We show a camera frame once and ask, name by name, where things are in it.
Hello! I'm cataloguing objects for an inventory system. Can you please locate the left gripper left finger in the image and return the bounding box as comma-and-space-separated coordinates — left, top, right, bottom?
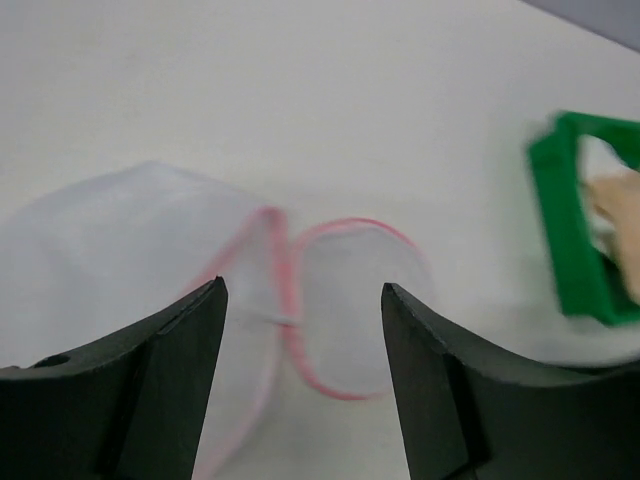
1, 278, 228, 479

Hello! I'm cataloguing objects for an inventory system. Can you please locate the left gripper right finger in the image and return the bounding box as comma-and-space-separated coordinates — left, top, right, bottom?
381, 284, 639, 479

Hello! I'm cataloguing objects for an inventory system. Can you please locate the white mesh laundry bag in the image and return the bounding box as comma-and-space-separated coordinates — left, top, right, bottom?
1, 163, 434, 479

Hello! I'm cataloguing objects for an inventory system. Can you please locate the beige bra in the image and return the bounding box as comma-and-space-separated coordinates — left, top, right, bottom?
587, 171, 639, 303

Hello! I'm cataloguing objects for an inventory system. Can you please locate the green plastic bin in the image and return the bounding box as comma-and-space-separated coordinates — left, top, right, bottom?
527, 112, 639, 326

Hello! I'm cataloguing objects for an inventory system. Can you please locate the white cloth in bin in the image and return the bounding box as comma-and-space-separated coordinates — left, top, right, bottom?
579, 136, 639, 258

